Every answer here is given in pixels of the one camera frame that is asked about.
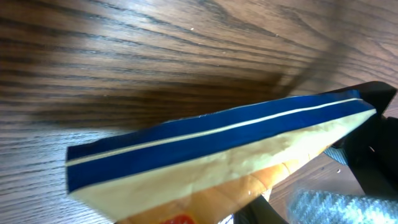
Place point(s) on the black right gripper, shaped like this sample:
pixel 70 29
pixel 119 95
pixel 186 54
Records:
pixel 370 151

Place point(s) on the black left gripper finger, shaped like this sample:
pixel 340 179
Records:
pixel 259 211

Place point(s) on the yellow snack packet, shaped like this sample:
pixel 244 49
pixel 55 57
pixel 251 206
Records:
pixel 204 168

